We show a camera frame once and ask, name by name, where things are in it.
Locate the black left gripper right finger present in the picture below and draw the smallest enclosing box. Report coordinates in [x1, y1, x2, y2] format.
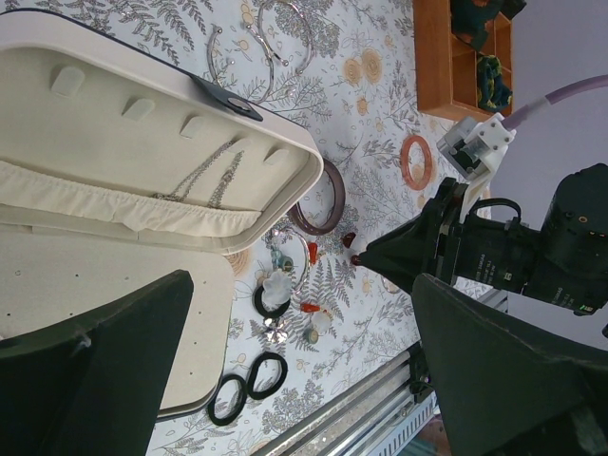
[411, 275, 607, 455]

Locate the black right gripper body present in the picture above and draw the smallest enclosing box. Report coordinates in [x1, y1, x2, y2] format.
[422, 163, 607, 315]

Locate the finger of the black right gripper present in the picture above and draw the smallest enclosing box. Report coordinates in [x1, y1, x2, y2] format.
[356, 218, 449, 293]

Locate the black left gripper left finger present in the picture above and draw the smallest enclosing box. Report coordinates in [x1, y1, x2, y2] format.
[1, 270, 194, 455]

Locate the orange bangle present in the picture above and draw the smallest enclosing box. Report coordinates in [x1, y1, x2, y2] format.
[400, 135, 433, 191]

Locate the silver chain necklace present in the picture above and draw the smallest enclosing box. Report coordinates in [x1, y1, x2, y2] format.
[151, 138, 246, 210]

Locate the cream navy jewelry box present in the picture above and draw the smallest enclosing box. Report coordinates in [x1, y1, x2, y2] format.
[1, 9, 324, 420]

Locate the silver hoop bangle right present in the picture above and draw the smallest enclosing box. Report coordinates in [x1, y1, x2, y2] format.
[382, 277, 401, 295]

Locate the orange drop earring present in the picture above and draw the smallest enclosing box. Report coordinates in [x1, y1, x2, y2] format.
[299, 303, 321, 314]
[307, 242, 327, 266]

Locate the dark purple bangle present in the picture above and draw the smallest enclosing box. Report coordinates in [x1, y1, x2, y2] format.
[288, 159, 346, 236]

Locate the floral patterned tablecloth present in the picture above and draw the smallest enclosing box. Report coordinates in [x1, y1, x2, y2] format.
[37, 0, 476, 456]

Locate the white flower earring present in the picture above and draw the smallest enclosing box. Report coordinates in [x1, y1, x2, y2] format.
[261, 270, 292, 310]

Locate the silver cluster earring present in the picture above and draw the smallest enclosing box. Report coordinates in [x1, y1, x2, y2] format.
[263, 318, 288, 344]

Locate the dark green bangle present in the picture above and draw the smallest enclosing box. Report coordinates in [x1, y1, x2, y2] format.
[253, 285, 291, 319]

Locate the dark flower with blue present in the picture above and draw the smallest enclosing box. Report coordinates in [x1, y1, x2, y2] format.
[476, 54, 512, 113]

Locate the wooden compartment tray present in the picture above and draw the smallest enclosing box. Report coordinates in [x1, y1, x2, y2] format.
[413, 0, 490, 122]

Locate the dark fabric flower in tray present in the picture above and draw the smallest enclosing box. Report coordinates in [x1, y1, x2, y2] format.
[450, 0, 527, 51]

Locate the silver open cuff bangle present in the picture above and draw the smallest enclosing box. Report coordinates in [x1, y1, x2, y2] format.
[256, 0, 314, 76]

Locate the twisted silver bangle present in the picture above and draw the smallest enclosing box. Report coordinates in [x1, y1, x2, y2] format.
[206, 22, 290, 104]

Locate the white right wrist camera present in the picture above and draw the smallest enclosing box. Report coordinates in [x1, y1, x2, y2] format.
[437, 113, 517, 223]

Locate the aluminium mounting rail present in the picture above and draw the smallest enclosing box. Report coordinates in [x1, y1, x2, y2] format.
[258, 289, 512, 456]

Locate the black ring left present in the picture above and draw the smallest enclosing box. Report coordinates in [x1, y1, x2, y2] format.
[207, 373, 249, 428]

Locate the black ring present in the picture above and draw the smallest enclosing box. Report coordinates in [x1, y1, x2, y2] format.
[207, 373, 249, 428]
[245, 353, 290, 401]

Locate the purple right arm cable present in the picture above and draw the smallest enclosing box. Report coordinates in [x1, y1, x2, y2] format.
[503, 73, 608, 132]

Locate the black ring right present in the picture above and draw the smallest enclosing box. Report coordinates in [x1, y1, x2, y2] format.
[245, 353, 290, 401]

